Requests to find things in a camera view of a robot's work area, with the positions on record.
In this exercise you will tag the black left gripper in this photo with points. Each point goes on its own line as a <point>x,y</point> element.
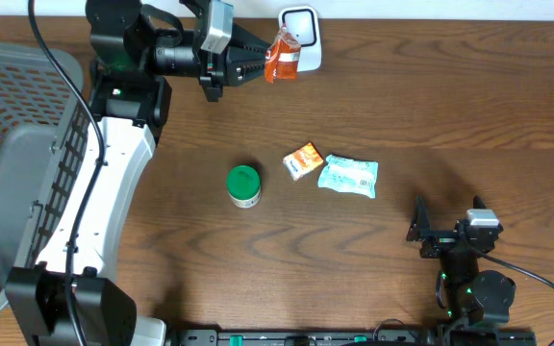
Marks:
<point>213,67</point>

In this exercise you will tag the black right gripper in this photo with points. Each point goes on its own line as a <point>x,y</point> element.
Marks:
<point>420,230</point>

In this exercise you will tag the red Top chocolate bar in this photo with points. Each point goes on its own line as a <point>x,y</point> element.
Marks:
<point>282,57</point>

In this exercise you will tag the teal white snack packet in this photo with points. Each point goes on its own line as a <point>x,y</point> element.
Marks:
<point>346,175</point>

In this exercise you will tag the small orange snack box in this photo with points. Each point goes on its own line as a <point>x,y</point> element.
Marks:
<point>302,161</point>

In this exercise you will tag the green lid white jar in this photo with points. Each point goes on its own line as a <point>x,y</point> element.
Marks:
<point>244,186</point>

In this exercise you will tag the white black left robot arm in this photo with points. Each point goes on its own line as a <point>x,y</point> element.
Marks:
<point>69,296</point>

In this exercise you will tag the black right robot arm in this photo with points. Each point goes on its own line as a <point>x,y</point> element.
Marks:
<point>477,301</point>

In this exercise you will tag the grey plastic mesh basket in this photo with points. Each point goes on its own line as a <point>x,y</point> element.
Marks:
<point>43,137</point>

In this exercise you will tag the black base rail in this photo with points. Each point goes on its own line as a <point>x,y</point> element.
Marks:
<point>389,332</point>

